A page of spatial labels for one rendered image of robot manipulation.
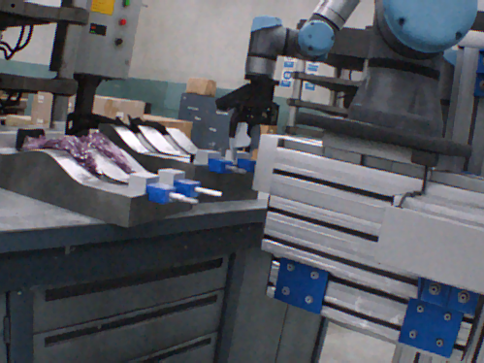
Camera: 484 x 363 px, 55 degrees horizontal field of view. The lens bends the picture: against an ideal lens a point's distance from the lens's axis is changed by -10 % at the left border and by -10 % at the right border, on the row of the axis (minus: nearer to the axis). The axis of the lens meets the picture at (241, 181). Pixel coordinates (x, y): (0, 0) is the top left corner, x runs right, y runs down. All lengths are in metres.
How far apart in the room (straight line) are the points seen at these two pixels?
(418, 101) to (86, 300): 0.70
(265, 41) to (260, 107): 0.16
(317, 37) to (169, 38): 8.79
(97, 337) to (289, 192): 0.52
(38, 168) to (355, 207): 0.59
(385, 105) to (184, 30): 9.00
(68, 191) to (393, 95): 0.59
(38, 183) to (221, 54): 8.16
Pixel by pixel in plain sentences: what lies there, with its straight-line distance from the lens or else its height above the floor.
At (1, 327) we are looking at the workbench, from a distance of 0.94.
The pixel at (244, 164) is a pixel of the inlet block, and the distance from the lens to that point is 1.25.
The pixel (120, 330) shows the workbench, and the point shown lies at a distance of 1.12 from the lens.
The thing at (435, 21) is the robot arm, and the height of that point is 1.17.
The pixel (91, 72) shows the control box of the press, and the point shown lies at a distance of 1.99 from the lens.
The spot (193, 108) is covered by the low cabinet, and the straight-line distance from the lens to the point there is 8.61.
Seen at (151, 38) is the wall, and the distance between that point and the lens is 10.16.
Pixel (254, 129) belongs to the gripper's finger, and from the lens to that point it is 1.30.
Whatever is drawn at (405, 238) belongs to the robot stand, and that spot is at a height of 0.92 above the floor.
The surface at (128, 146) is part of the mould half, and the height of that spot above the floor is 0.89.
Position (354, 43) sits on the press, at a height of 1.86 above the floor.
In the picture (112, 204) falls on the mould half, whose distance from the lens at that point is 0.90.
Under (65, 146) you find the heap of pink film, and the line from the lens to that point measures 1.03.
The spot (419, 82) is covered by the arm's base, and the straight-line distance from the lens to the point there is 0.75.
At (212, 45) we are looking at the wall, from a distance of 9.20.
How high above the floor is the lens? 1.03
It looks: 8 degrees down
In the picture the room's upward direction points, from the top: 9 degrees clockwise
